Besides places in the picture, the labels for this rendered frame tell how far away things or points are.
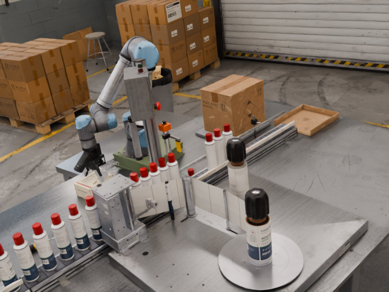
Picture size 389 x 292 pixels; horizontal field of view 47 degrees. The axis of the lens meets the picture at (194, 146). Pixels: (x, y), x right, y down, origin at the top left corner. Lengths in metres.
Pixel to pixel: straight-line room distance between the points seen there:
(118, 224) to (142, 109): 0.48
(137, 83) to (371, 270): 1.62
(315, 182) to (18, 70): 3.83
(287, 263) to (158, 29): 4.51
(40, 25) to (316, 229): 6.82
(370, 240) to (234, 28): 5.42
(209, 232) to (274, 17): 5.04
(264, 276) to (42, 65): 4.21
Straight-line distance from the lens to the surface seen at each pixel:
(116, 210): 1.72
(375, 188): 2.19
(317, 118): 2.86
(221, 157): 2.23
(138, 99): 1.85
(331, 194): 2.13
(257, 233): 1.56
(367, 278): 2.63
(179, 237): 1.84
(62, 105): 5.57
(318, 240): 1.78
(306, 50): 6.48
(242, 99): 2.58
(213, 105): 2.61
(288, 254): 1.70
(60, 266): 1.86
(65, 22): 8.36
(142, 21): 5.95
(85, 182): 2.31
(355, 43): 6.22
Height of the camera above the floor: 2.01
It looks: 27 degrees down
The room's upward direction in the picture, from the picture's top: 8 degrees counter-clockwise
